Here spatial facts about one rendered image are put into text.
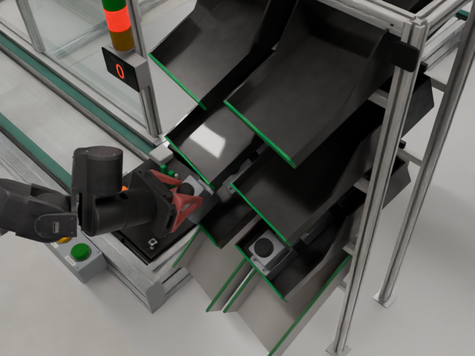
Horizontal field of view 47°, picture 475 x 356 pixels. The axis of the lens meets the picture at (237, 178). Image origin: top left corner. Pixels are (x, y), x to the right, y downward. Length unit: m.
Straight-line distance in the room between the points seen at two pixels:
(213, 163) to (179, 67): 0.17
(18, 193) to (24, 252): 0.68
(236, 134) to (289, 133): 0.21
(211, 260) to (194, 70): 0.49
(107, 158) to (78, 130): 0.86
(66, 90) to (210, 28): 1.00
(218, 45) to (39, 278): 0.83
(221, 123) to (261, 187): 0.13
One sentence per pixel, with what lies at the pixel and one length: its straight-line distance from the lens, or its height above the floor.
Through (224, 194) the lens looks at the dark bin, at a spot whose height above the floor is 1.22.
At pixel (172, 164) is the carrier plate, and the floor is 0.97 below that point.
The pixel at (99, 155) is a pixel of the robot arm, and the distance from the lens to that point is 0.77.
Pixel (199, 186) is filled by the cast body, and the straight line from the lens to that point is 0.91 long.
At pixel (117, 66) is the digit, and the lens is 1.31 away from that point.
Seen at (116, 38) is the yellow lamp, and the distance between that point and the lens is 1.26.
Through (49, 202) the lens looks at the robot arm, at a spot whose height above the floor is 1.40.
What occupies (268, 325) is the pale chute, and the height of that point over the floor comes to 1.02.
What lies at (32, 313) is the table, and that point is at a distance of 1.36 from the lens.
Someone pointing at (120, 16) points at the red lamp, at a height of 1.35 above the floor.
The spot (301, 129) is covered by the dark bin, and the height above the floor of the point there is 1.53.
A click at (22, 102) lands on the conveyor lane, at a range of 1.78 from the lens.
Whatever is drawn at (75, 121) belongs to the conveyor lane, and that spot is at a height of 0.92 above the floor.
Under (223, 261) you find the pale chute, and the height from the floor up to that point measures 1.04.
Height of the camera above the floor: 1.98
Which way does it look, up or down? 49 degrees down
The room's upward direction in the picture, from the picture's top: 3 degrees counter-clockwise
